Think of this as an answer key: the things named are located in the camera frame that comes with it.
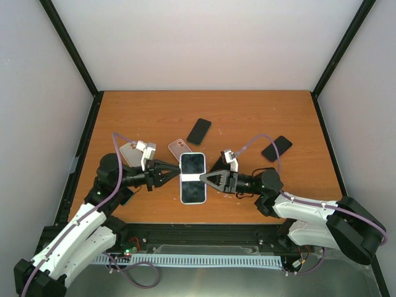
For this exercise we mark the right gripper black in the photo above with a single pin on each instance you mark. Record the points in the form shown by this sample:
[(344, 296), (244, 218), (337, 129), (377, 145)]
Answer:
[(226, 181)]

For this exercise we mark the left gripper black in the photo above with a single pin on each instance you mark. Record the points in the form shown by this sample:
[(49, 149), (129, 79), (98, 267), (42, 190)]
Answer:
[(153, 167)]

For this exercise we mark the light blue phone case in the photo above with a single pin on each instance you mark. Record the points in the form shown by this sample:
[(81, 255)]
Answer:
[(192, 178)]

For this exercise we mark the black phone case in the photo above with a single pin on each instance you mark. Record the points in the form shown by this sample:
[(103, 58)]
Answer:
[(220, 168)]

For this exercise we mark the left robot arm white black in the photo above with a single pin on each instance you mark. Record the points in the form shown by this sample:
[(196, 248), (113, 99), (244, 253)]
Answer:
[(93, 229)]

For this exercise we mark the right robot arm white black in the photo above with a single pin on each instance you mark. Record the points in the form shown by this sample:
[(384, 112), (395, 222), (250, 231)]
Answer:
[(344, 225)]

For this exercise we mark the white phone case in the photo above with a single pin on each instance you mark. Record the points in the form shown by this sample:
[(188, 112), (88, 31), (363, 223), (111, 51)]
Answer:
[(131, 154)]

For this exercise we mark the pink phone case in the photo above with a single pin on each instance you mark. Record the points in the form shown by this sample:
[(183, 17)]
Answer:
[(178, 147)]

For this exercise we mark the phone with teal edge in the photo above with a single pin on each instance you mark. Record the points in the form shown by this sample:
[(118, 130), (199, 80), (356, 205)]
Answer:
[(126, 195)]

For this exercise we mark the black phone green edge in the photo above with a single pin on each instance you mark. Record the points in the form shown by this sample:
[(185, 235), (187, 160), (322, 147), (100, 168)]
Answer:
[(198, 132)]

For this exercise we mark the small circuit board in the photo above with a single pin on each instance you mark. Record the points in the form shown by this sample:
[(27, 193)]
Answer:
[(131, 246)]

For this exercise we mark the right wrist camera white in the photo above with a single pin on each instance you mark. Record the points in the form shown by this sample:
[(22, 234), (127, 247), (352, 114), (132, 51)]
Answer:
[(230, 158)]

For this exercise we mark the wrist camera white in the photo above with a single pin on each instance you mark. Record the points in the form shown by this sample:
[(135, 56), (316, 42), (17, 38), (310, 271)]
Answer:
[(144, 153), (230, 158)]

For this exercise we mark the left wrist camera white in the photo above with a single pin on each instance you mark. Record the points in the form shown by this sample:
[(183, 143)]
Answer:
[(144, 153)]

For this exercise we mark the black aluminium frame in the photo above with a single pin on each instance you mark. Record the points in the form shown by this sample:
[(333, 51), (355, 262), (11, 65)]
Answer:
[(92, 130)]

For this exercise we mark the light blue cable duct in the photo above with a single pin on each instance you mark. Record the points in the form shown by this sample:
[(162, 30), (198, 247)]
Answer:
[(204, 261)]

